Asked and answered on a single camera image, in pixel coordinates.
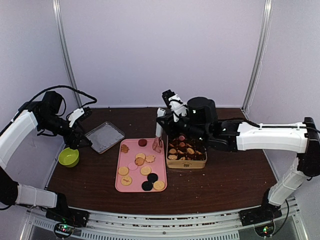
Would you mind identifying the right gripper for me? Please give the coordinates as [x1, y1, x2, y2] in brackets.
[156, 111, 209, 144]

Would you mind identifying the silver metal tin lid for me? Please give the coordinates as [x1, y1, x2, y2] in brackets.
[85, 121, 125, 154]

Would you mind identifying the leaf shaped tan cookie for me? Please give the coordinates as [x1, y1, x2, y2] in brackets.
[145, 155, 156, 163]

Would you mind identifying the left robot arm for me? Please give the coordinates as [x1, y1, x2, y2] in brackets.
[0, 85, 97, 222]

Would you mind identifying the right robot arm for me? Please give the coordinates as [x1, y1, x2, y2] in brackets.
[156, 90, 320, 221]

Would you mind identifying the pink round cookie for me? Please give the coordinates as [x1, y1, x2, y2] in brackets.
[178, 135, 185, 141]
[128, 162, 139, 171]

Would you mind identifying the green bowl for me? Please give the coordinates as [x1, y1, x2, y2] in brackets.
[58, 147, 80, 168]

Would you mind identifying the gold cookie tin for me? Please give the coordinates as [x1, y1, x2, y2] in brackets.
[165, 135, 208, 169]

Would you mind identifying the pink tray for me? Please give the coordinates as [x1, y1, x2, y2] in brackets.
[115, 138, 167, 193]

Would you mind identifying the black sandwich cookie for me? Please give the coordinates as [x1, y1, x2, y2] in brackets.
[141, 181, 153, 191]
[147, 173, 159, 183]

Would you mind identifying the yellow round cookie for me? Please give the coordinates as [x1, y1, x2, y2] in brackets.
[153, 180, 166, 191]

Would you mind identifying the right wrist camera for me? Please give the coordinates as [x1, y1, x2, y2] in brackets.
[187, 96, 218, 125]

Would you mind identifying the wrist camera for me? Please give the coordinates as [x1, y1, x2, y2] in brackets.
[187, 96, 218, 125]
[42, 91, 63, 114]

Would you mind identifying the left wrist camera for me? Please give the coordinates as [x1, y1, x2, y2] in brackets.
[42, 91, 63, 114]

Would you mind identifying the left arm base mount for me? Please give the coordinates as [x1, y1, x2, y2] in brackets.
[45, 207, 90, 228]

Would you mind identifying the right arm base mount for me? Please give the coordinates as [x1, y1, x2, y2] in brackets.
[238, 206, 283, 227]

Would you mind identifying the aluminium corner post left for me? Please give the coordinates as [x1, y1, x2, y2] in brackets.
[51, 0, 82, 106]

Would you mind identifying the aluminium corner post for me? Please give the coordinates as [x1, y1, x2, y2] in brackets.
[241, 0, 274, 116]
[51, 0, 82, 106]

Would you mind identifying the aluminium corner post right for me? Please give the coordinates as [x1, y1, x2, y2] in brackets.
[241, 0, 274, 116]

